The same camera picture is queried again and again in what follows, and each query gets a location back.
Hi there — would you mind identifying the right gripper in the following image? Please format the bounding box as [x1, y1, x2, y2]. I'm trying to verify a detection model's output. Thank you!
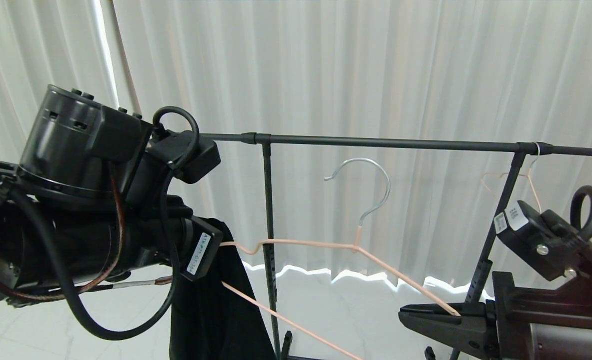
[398, 271, 592, 360]

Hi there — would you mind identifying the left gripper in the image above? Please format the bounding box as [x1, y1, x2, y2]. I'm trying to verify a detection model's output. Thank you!
[0, 197, 225, 307]

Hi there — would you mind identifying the pink clothes hanger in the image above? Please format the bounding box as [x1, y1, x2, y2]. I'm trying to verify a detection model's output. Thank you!
[220, 158, 462, 360]
[480, 144, 544, 215]

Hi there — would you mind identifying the black garment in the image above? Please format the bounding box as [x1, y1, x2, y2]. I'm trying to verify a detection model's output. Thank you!
[167, 194, 277, 360]

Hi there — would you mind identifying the black clothes rack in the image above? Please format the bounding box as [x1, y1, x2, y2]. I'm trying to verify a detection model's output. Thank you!
[198, 132, 592, 360]

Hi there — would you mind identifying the white curtain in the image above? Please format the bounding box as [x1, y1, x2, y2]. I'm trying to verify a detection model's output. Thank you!
[0, 0, 592, 296]

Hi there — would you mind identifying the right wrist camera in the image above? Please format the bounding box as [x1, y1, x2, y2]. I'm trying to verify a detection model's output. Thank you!
[493, 200, 592, 331]

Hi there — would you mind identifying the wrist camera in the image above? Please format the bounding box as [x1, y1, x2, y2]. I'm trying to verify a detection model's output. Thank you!
[493, 200, 592, 331]
[146, 131, 222, 185]

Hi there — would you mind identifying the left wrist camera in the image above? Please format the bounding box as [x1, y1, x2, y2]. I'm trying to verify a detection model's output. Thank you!
[146, 131, 222, 185]

